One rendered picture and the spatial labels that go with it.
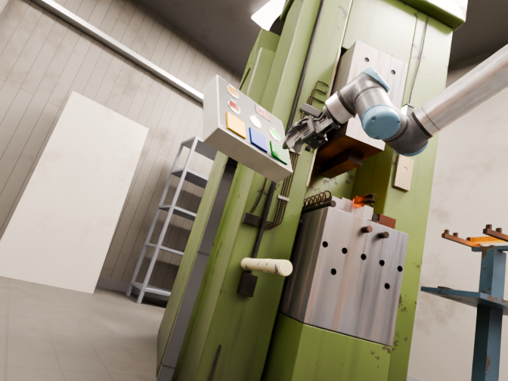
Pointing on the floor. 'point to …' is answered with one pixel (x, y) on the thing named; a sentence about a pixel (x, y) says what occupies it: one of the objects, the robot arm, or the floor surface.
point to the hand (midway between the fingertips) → (285, 144)
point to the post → (196, 273)
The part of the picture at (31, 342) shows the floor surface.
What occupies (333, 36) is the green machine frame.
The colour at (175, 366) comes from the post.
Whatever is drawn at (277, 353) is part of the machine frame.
